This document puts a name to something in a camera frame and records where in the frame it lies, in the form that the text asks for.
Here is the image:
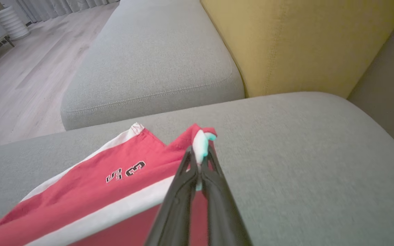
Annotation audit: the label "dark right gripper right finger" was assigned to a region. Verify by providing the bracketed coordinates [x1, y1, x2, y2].
[200, 145, 254, 246]

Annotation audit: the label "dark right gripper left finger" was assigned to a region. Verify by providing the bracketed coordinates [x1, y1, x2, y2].
[145, 146, 199, 246]

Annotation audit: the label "red shorts with white stripe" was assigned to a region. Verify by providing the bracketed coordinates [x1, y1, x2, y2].
[0, 122, 218, 246]

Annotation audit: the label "large grey sofa seat cushion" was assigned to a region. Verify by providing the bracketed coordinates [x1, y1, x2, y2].
[0, 92, 394, 246]

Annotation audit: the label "small grey sofa seat cushion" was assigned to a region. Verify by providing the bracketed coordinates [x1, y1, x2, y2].
[60, 0, 246, 131]

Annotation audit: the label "yellow sofa back cushion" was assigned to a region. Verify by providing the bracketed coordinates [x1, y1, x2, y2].
[200, 0, 394, 99]

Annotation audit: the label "light grey curtain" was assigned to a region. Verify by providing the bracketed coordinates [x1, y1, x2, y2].
[0, 0, 120, 26]

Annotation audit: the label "white ribbed round planter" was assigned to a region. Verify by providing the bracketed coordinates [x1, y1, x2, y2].
[0, 5, 31, 41]

